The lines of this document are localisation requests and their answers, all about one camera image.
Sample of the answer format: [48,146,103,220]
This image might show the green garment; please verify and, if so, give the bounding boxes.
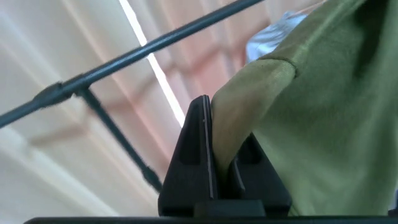
[211,0,398,217]

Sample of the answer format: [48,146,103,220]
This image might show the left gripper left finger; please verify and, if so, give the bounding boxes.
[157,95,219,218]

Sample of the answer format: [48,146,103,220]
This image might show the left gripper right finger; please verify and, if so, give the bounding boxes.
[228,133,293,218]

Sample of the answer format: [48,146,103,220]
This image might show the black clothes rack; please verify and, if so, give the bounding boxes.
[0,0,265,193]

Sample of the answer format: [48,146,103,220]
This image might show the pale grey shorts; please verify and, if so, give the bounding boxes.
[245,11,309,63]

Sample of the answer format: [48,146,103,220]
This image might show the pink clothes hanger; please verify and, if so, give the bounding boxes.
[292,0,328,16]

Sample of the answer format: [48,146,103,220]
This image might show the beige curtain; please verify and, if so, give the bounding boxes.
[0,0,327,218]

